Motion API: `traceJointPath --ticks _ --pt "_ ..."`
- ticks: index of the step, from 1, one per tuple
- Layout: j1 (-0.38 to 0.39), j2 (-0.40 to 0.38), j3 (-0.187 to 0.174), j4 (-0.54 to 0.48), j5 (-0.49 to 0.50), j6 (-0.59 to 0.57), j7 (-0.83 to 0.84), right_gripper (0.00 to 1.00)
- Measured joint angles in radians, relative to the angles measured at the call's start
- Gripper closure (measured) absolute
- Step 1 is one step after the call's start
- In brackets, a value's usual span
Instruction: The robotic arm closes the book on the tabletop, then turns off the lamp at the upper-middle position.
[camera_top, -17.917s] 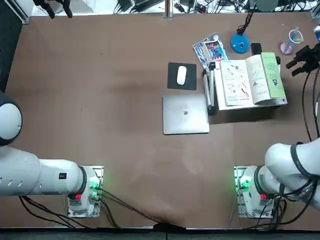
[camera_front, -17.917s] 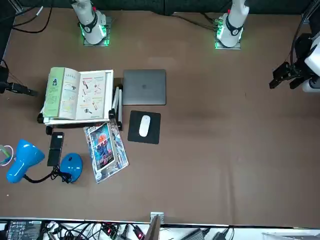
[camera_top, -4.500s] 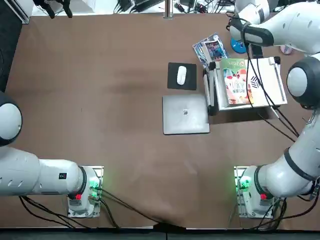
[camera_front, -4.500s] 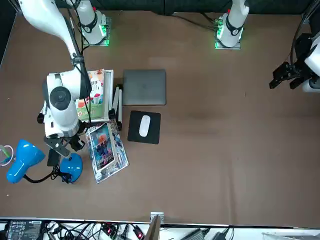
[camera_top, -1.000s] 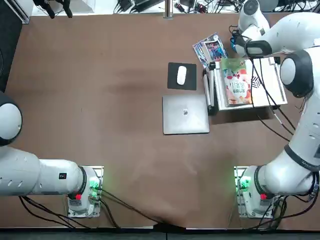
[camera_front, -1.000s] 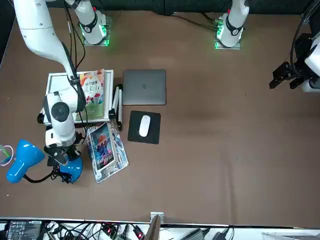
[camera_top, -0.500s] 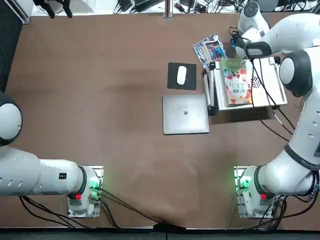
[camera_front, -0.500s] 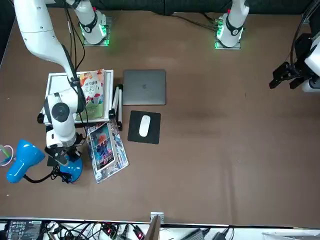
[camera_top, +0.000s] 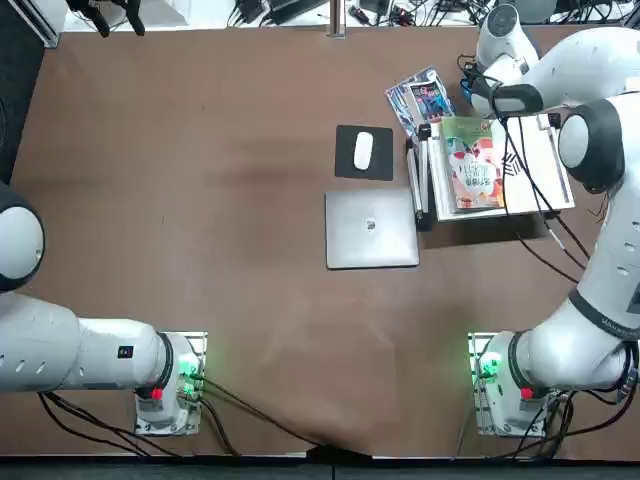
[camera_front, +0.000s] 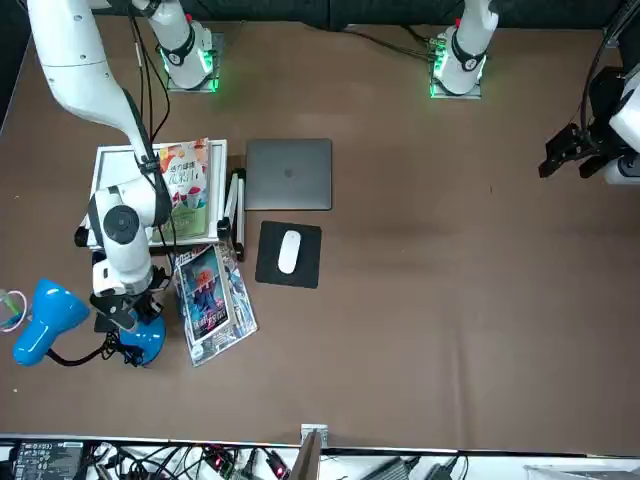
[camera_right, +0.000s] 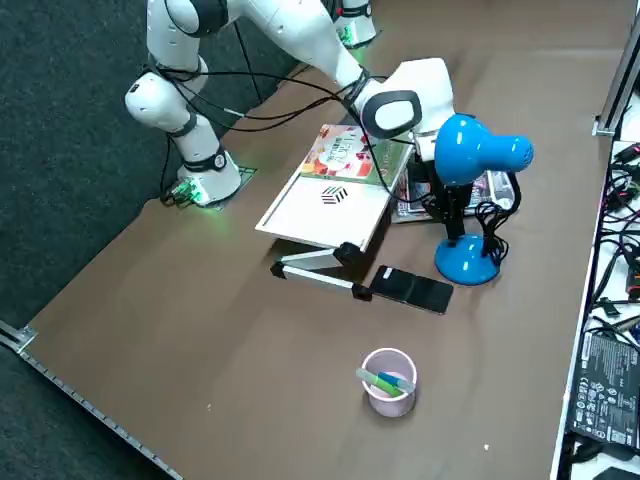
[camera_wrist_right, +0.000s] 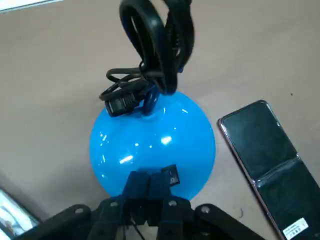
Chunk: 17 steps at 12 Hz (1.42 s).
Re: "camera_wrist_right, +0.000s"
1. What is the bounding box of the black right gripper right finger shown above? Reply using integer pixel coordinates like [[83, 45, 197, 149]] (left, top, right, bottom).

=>
[[148, 172, 266, 240]]

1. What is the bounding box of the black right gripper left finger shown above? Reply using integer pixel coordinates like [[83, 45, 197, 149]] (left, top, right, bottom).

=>
[[14, 171, 151, 240]]

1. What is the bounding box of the blue desk lamp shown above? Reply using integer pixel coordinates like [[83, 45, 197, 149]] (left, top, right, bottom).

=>
[[89, 0, 216, 201]]

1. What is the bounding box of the black foldable phone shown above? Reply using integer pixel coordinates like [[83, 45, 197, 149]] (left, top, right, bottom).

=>
[[217, 99, 320, 240]]

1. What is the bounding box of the plastic wrapped comic magazine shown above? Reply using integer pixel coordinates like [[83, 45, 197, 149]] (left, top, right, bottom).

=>
[[0, 186, 41, 238]]

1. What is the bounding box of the black lamp power cable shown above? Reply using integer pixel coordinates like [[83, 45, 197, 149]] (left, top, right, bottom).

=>
[[98, 0, 196, 118]]

